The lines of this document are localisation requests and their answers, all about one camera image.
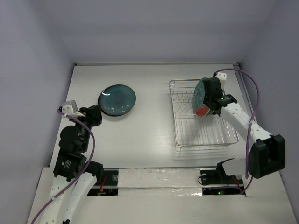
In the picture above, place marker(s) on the red teal floral plate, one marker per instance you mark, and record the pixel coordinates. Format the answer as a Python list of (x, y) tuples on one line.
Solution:
[(199, 107)]

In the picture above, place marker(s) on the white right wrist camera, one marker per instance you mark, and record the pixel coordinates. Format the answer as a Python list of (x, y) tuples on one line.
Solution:
[(222, 78)]

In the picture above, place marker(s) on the aluminium side rail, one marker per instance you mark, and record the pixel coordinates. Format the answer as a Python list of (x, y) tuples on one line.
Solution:
[(244, 91)]

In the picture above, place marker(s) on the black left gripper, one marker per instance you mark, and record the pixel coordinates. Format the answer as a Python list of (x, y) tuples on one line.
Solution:
[(92, 113)]

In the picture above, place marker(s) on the dark teal glazed plate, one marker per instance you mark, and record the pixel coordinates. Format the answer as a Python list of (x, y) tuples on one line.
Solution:
[(117, 100)]

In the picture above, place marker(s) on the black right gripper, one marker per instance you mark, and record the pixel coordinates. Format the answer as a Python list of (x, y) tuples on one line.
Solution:
[(210, 87)]

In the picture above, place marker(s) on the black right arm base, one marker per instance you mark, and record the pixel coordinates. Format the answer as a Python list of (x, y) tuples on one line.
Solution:
[(216, 182)]

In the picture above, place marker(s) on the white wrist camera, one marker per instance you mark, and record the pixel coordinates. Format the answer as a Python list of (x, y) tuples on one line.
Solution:
[(222, 78), (70, 108)]

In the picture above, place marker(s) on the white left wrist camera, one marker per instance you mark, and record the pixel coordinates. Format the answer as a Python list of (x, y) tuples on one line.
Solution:
[(70, 108)]

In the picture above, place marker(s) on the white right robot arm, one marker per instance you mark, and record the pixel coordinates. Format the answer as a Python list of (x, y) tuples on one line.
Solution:
[(264, 153)]

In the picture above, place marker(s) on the wire metal dish rack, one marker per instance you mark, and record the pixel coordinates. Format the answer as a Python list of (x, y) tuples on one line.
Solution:
[(192, 132)]

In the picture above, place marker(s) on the foil covered front panel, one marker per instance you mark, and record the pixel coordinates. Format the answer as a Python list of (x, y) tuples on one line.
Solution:
[(159, 182)]

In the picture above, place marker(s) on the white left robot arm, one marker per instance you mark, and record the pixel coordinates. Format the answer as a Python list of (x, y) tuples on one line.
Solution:
[(74, 174)]

